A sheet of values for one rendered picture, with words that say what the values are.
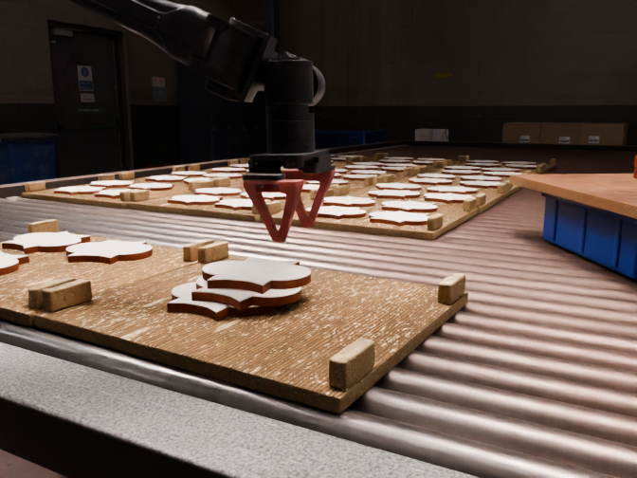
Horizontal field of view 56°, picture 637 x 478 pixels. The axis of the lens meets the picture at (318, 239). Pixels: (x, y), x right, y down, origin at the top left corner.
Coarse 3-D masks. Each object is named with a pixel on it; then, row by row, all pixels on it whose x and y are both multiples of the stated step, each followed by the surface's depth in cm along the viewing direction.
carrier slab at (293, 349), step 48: (144, 288) 80; (336, 288) 80; (384, 288) 80; (432, 288) 80; (96, 336) 65; (144, 336) 63; (192, 336) 63; (240, 336) 63; (288, 336) 63; (336, 336) 63; (384, 336) 63; (240, 384) 55; (288, 384) 52
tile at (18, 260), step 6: (0, 252) 95; (0, 258) 92; (6, 258) 92; (12, 258) 92; (18, 258) 92; (24, 258) 93; (0, 264) 88; (6, 264) 88; (12, 264) 88; (18, 264) 90; (0, 270) 86; (6, 270) 87; (12, 270) 88
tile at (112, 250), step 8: (112, 240) 105; (72, 248) 98; (80, 248) 98; (88, 248) 98; (96, 248) 98; (104, 248) 98; (112, 248) 98; (120, 248) 98; (128, 248) 98; (136, 248) 98; (144, 248) 98; (152, 248) 99; (72, 256) 94; (80, 256) 94; (88, 256) 94; (96, 256) 94; (104, 256) 93; (112, 256) 93; (120, 256) 95; (128, 256) 95; (136, 256) 96; (144, 256) 97
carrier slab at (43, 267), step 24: (96, 240) 110; (120, 240) 110; (24, 264) 93; (48, 264) 93; (72, 264) 93; (96, 264) 93; (120, 264) 93; (144, 264) 93; (168, 264) 93; (192, 264) 94; (0, 288) 80; (24, 288) 80; (96, 288) 80; (0, 312) 73; (24, 312) 71
